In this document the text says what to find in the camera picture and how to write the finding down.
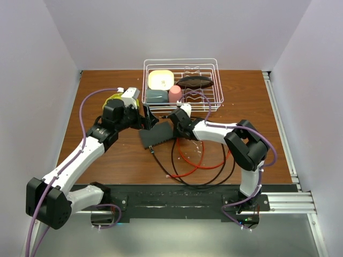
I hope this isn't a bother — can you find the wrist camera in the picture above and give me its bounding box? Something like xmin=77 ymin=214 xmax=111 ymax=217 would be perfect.
xmin=176 ymin=101 xmax=192 ymax=117
xmin=121 ymin=87 xmax=140 ymax=109

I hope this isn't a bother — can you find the black network switch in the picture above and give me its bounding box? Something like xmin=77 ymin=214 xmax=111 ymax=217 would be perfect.
xmin=139 ymin=122 xmax=174 ymax=149

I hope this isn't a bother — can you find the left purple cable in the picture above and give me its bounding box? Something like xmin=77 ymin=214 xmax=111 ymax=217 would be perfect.
xmin=25 ymin=87 xmax=123 ymax=257

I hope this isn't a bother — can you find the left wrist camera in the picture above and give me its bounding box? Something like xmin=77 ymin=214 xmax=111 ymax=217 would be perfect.
xmin=121 ymin=87 xmax=140 ymax=109

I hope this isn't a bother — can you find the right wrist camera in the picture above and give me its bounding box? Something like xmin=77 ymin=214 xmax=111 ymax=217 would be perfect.
xmin=176 ymin=101 xmax=192 ymax=117

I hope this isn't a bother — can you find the yellow square bowl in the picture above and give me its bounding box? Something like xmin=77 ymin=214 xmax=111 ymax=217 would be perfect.
xmin=148 ymin=70 xmax=174 ymax=90

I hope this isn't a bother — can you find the grey-blue cup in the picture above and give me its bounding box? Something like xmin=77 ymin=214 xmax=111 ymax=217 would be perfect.
xmin=146 ymin=89 xmax=169 ymax=104

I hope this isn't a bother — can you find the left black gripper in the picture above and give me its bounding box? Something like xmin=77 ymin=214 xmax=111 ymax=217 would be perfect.
xmin=116 ymin=102 xmax=159 ymax=132

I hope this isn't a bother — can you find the white wire dish rack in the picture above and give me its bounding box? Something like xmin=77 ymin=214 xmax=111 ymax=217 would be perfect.
xmin=141 ymin=58 xmax=224 ymax=113

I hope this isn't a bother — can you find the red ethernet cable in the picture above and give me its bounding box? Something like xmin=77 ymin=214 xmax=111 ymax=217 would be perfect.
xmin=166 ymin=139 xmax=233 ymax=179

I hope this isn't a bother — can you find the purple cable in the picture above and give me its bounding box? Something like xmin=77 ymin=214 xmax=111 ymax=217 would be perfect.
xmin=25 ymin=87 xmax=123 ymax=257
xmin=176 ymin=90 xmax=278 ymax=230

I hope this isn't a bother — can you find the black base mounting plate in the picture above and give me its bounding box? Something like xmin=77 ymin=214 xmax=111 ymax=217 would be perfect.
xmin=70 ymin=183 xmax=299 ymax=224

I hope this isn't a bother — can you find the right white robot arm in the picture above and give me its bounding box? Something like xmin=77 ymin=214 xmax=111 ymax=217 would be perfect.
xmin=168 ymin=108 xmax=269 ymax=210

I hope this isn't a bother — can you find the pink plastic cup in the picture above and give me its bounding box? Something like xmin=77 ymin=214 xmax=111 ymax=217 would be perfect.
xmin=168 ymin=85 xmax=183 ymax=103

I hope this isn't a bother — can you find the green scalloped plate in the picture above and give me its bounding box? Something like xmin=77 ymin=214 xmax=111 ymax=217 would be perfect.
xmin=102 ymin=93 xmax=139 ymax=109

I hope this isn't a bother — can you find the dark brown oval plate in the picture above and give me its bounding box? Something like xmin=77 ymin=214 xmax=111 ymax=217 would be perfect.
xmin=176 ymin=76 xmax=214 ymax=89

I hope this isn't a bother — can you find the black ethernet cable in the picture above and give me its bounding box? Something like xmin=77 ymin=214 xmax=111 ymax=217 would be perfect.
xmin=148 ymin=114 xmax=236 ymax=187

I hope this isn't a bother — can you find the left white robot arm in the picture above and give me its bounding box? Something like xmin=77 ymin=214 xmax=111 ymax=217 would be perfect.
xmin=26 ymin=99 xmax=159 ymax=230

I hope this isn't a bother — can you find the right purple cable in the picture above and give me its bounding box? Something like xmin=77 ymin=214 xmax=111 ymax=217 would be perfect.
xmin=176 ymin=90 xmax=278 ymax=230

